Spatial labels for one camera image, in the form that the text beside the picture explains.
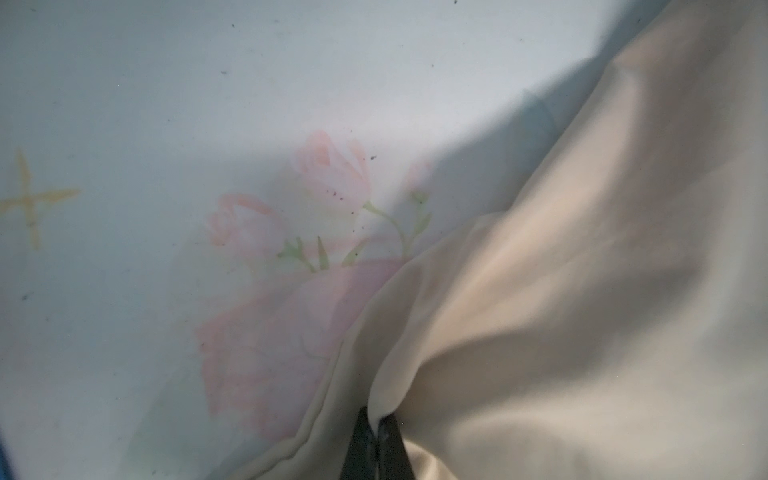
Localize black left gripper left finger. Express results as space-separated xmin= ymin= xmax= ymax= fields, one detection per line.
xmin=339 ymin=407 xmax=377 ymax=480

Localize beige shorts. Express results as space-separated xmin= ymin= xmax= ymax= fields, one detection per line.
xmin=240 ymin=1 xmax=767 ymax=479

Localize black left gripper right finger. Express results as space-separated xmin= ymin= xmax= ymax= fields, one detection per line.
xmin=377 ymin=414 xmax=416 ymax=480

